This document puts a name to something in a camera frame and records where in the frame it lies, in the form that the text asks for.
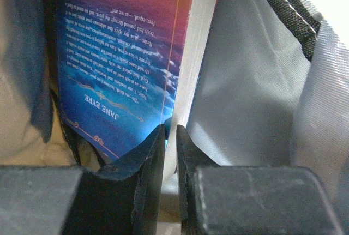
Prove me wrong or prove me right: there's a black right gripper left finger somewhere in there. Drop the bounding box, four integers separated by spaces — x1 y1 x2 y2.
1 124 166 234

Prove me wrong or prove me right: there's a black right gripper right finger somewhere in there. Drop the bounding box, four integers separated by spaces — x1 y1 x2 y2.
176 125 344 234

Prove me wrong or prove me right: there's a beige canvas backpack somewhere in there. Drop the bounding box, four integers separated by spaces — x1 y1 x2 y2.
1 0 348 234

